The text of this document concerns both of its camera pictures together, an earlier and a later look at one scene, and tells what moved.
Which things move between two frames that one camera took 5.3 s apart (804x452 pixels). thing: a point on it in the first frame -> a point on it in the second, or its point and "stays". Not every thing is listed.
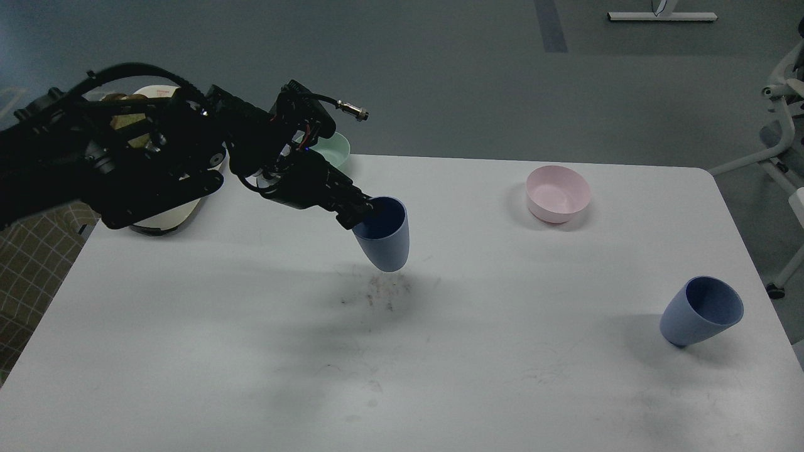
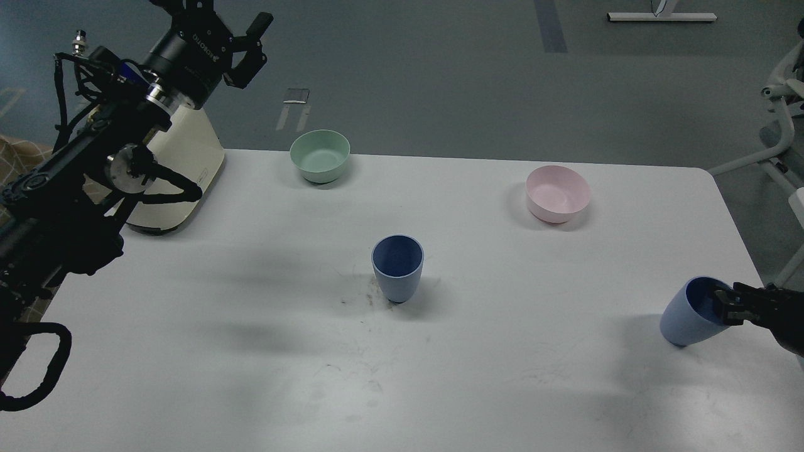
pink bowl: x=554 y=193 stays
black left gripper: x=281 y=155 -> x=191 y=59
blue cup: x=384 y=235 -> x=397 y=259
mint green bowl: x=335 y=149 stays
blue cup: x=703 y=306 stays
